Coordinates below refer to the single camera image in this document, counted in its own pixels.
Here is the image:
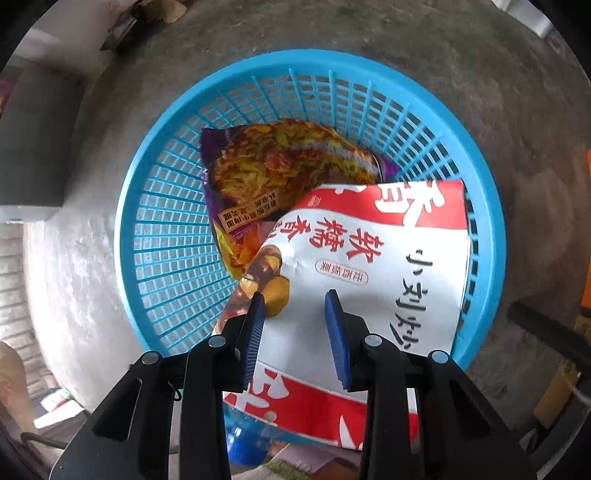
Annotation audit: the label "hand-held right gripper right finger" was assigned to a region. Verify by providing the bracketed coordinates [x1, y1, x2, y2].
[323, 288, 539, 480]

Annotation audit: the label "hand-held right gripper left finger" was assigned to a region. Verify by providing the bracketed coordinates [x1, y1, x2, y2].
[50, 291, 267, 480]

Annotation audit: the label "red white snack bag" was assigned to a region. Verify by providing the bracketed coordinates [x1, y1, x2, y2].
[212, 180, 472, 450]

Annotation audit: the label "clear bottle with blue cap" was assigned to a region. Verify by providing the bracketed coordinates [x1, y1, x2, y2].
[224, 392, 287, 467]

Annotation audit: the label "purple snack bag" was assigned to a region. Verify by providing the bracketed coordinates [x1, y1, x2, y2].
[199, 119, 402, 281]

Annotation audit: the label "blue plastic mesh basket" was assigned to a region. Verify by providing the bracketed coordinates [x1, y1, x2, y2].
[113, 48, 502, 372]

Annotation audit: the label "orange cardboard box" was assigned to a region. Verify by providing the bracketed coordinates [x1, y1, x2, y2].
[533, 318, 591, 430]

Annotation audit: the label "grey cabinet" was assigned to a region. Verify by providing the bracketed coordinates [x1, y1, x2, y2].
[0, 65, 84, 222]

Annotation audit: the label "dark snack box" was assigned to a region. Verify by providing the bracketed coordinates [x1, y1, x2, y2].
[99, 0, 148, 54]

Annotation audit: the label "paper and plastic scraps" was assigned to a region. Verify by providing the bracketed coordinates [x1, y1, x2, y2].
[139, 0, 195, 24]

